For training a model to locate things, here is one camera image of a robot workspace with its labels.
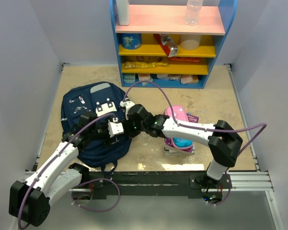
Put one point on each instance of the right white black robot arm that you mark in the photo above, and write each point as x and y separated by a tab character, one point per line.
220	138

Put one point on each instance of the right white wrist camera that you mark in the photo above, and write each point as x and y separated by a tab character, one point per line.
126	106

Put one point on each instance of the clear plastic water bottle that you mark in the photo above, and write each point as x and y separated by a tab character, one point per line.
192	11

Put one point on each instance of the blue round can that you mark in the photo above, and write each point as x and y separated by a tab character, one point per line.
131	41

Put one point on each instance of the pink blue pencil case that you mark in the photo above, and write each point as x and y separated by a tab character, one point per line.
178	144

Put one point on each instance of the aluminium frame rail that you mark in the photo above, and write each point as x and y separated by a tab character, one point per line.
251	181

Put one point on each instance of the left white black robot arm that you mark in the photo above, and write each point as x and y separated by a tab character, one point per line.
30	201

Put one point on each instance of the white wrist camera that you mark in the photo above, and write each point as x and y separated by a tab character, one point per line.
126	106
115	127

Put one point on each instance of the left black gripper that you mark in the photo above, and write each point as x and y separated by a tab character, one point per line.
106	140

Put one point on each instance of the white plastic tub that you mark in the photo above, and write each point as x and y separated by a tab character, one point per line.
189	41

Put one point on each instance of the stack of books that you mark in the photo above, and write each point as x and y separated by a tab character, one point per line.
192	119

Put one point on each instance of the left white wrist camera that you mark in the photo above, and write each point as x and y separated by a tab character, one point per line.
115	127

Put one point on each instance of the white cylinder bottle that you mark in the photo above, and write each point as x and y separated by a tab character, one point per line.
123	12

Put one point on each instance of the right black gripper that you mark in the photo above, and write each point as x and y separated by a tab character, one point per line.
126	125

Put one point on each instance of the orange pink sponge pack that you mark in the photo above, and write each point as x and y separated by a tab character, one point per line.
189	79

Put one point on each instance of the red silver snack box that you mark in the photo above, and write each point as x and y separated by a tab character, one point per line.
167	44

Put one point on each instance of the blue shelf unit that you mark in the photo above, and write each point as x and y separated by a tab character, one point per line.
153	42

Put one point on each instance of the navy blue backpack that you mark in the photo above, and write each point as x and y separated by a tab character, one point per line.
82	105

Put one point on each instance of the green sponge pack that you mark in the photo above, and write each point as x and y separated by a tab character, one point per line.
129	78

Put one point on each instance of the orange flat box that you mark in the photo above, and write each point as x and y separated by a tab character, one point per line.
185	59

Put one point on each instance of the yellow snack bag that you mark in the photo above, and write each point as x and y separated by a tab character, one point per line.
143	65

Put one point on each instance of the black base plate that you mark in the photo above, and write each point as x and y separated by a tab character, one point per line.
192	184

